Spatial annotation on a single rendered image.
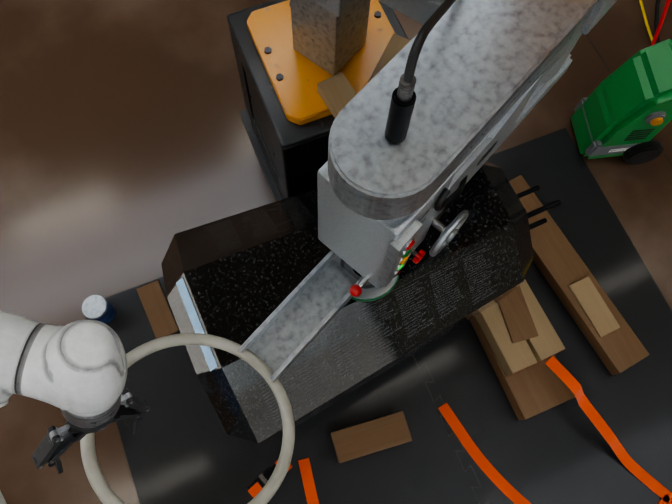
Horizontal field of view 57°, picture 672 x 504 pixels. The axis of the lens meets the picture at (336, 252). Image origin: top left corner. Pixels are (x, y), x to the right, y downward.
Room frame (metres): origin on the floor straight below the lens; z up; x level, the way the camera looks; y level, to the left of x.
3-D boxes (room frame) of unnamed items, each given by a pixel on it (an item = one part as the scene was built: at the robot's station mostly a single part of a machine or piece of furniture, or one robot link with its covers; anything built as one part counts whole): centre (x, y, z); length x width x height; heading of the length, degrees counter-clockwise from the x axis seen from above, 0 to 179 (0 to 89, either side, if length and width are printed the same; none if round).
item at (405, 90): (0.57, -0.09, 1.76); 0.04 x 0.04 x 0.17
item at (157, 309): (0.56, 0.75, 0.02); 0.25 x 0.10 x 0.01; 30
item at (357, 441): (0.10, -0.20, 0.07); 0.30 x 0.12 x 0.12; 110
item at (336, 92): (1.17, 0.01, 0.81); 0.20 x 0.10 x 0.05; 34
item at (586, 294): (0.70, -1.12, 0.10); 0.25 x 0.10 x 0.01; 30
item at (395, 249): (0.45, -0.14, 1.35); 0.08 x 0.03 x 0.28; 143
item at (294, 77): (1.42, 0.08, 0.76); 0.49 x 0.49 x 0.05; 26
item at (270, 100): (1.42, 0.08, 0.37); 0.66 x 0.66 x 0.74; 26
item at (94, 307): (0.53, 0.98, 0.08); 0.10 x 0.10 x 0.13
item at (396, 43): (1.34, -0.15, 0.80); 0.20 x 0.10 x 0.05; 157
